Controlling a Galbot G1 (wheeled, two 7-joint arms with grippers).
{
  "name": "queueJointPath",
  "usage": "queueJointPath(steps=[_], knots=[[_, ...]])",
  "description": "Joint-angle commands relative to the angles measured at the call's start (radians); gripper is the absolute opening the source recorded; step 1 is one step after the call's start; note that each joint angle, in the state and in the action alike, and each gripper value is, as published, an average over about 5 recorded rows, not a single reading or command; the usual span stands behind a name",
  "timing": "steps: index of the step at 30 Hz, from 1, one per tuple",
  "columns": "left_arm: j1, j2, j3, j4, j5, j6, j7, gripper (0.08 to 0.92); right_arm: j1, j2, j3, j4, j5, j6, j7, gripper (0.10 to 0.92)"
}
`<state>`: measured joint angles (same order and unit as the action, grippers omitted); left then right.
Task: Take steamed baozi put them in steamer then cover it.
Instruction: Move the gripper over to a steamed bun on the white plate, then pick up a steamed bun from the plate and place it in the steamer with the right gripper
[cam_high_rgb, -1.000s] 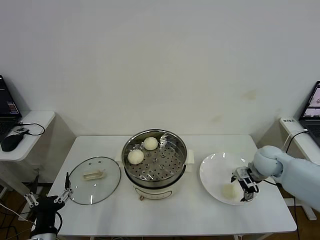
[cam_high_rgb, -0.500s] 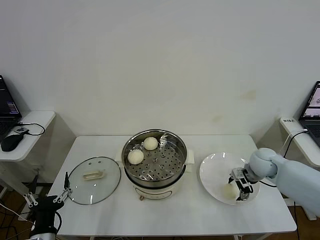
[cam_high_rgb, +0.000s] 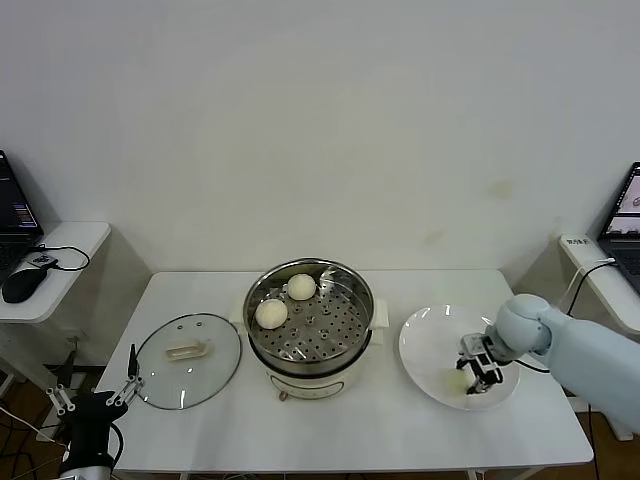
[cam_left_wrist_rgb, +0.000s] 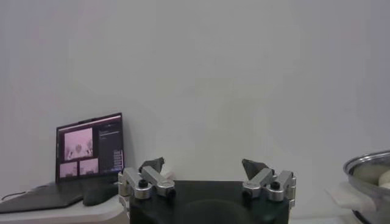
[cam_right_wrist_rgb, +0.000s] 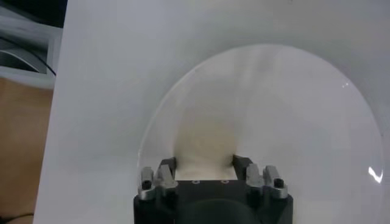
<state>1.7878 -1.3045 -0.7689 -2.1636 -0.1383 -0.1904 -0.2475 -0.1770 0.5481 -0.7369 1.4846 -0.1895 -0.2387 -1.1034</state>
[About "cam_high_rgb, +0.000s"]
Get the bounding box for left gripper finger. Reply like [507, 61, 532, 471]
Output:
[106, 342, 145, 407]
[46, 352, 77, 415]

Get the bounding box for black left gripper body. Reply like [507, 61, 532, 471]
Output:
[64, 391, 130, 465]

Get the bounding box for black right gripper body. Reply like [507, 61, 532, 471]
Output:
[468, 330, 507, 384]

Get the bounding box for white steamed baozi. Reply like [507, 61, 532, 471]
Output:
[442, 367, 474, 397]
[254, 299, 290, 330]
[286, 273, 318, 302]

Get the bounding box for round glass pot lid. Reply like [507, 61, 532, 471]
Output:
[131, 313, 244, 411]

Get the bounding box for perforated steel steamer basket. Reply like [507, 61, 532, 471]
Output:
[243, 257, 376, 374]

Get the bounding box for white round plate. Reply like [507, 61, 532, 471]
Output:
[398, 303, 522, 412]

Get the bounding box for black computer mouse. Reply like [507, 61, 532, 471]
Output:
[2, 267, 51, 304]

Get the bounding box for white side table with label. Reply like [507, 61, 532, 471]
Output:
[558, 234, 640, 444]

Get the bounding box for white side table with mouse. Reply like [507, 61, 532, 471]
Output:
[0, 221, 114, 436]

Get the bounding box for cream electric cooking pot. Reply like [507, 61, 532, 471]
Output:
[230, 297, 391, 403]

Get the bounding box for black laptop with dark screen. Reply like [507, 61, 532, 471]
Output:
[0, 149, 46, 286]

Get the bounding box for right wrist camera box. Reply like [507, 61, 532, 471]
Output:
[459, 334, 489, 358]

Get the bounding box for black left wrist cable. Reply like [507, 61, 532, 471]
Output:
[109, 422, 126, 464]

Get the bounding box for white cable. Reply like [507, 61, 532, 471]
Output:
[559, 258, 617, 314]

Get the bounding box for black looped hub cable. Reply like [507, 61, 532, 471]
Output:
[32, 243, 92, 274]

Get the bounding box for grey laptop with camera views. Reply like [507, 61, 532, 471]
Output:
[597, 161, 640, 294]

